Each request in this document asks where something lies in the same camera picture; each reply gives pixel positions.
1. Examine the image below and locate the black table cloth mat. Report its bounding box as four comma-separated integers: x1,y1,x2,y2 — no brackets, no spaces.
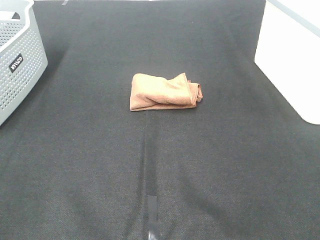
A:
0,0,320,240

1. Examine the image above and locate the grey perforated plastic basket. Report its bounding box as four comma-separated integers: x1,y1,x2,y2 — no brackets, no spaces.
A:
0,0,48,123

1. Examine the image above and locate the white woven-pattern storage bin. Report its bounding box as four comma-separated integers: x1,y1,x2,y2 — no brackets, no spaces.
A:
254,0,320,125

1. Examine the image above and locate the brown microfibre towel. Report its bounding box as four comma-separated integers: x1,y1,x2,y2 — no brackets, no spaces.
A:
129,72,203,112

